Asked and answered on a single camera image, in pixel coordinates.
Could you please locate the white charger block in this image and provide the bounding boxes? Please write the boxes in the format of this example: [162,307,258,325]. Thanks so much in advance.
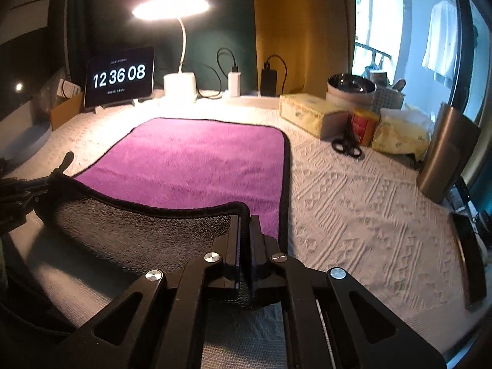
[228,66,241,97]

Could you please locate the black power bank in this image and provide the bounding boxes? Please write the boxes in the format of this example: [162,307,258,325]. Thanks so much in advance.
[260,61,278,97]

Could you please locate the orange yellow can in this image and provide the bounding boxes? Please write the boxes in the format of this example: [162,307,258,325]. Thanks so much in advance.
[351,109,380,147]

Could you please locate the white perforated basket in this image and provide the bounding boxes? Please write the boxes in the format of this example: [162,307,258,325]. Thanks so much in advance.
[370,78,406,114]

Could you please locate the tablet showing clock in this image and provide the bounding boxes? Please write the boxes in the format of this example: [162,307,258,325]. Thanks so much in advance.
[83,46,155,111]

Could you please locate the black smartphone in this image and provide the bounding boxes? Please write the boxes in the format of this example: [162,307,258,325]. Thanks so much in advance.
[450,212,487,306]

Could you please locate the purple and grey towel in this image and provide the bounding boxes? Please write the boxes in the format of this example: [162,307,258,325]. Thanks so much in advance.
[36,118,290,275]

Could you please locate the mustard yellow curtain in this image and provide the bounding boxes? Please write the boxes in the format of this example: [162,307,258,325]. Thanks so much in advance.
[254,0,356,98]

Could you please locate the steel bowl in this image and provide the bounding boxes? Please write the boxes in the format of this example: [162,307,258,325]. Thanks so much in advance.
[327,73,377,105]

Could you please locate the yellow soft tissue pack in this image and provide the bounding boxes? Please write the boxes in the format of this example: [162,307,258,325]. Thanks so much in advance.
[371,108,434,162]

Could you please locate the white textured table cloth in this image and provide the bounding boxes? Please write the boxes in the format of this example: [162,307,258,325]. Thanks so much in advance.
[7,97,491,368]

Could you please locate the steel tumbler cup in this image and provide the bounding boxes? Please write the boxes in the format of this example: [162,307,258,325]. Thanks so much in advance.
[416,103,481,203]

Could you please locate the white hanging shirt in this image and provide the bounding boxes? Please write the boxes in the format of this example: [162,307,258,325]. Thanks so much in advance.
[422,0,458,88]

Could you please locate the black scissors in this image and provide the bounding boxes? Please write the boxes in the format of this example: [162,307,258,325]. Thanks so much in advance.
[331,116,364,161]

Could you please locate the yellow tissue box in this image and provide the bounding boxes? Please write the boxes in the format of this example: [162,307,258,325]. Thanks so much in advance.
[279,93,349,140]

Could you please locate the dark green curtain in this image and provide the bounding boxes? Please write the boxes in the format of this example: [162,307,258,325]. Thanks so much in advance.
[48,0,258,93]

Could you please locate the brown cardboard box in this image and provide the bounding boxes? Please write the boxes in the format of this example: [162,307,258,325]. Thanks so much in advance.
[49,92,84,131]

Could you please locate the white desk lamp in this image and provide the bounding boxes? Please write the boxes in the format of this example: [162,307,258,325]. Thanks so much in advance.
[132,0,209,104]

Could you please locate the blue plate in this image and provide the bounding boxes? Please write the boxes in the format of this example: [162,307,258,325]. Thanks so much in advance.
[1,122,52,168]

